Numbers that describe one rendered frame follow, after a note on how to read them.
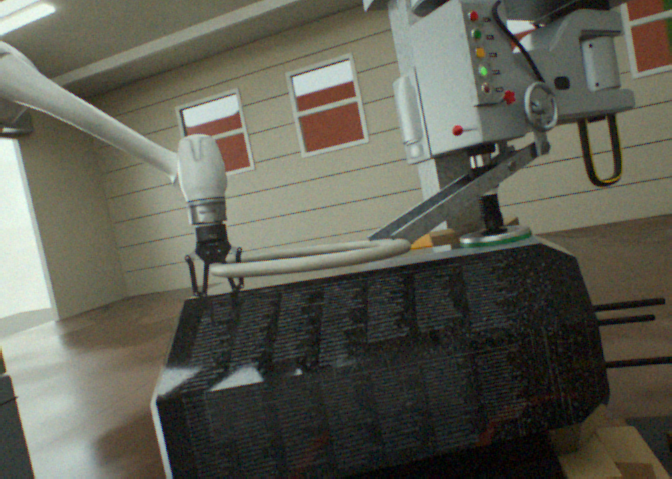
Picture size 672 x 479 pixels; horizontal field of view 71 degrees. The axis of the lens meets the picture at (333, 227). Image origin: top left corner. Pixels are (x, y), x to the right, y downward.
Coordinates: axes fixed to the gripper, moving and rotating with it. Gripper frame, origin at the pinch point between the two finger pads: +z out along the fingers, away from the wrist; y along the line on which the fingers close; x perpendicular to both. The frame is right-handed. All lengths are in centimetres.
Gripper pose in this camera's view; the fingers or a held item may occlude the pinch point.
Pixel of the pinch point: (222, 309)
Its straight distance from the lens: 116.3
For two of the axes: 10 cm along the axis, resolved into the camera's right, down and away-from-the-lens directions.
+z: 1.4, 9.9, 0.2
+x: -2.5, 0.2, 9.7
